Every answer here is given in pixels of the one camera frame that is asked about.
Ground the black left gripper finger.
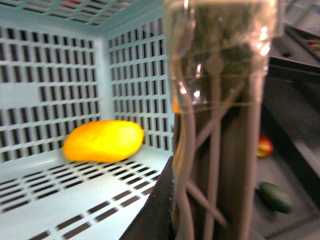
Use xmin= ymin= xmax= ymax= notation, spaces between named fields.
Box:
xmin=120 ymin=156 xmax=174 ymax=240

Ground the yellow mango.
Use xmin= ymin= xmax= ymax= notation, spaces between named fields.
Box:
xmin=62 ymin=120 xmax=145 ymax=163

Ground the light blue plastic basket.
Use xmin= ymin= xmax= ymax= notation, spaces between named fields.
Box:
xmin=0 ymin=0 xmax=286 ymax=240

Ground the green avocado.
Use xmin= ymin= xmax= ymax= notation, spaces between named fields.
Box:
xmin=258 ymin=181 xmax=293 ymax=214

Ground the red apple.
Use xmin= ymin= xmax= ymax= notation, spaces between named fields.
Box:
xmin=257 ymin=135 xmax=274 ymax=159

